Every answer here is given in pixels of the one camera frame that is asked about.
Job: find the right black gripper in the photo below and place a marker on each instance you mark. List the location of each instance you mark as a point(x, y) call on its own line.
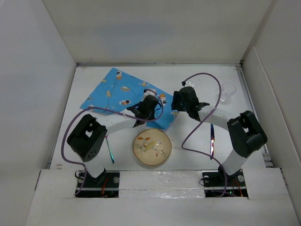
point(175, 103)

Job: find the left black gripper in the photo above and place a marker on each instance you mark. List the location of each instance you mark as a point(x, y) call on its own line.
point(152, 116)

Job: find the blue space-print cloth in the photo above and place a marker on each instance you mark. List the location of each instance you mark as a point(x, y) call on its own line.
point(119, 90)

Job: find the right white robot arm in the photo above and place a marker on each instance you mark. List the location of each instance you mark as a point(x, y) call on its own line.
point(246, 133)

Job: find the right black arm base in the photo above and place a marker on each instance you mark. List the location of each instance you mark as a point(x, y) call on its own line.
point(215, 184)

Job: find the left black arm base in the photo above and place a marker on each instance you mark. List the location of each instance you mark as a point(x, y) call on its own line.
point(106, 187)

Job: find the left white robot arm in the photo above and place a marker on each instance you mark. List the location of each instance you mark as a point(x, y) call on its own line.
point(89, 134)

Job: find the round bird-pattern plate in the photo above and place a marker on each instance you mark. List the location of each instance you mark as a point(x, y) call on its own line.
point(152, 147)

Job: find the iridescent fork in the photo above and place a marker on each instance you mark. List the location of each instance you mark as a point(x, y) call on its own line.
point(111, 154)

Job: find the iridescent knife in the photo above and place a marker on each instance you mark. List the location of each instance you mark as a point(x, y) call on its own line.
point(212, 141)

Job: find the clear drinking glass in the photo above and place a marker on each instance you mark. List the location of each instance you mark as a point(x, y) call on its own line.
point(228, 89)

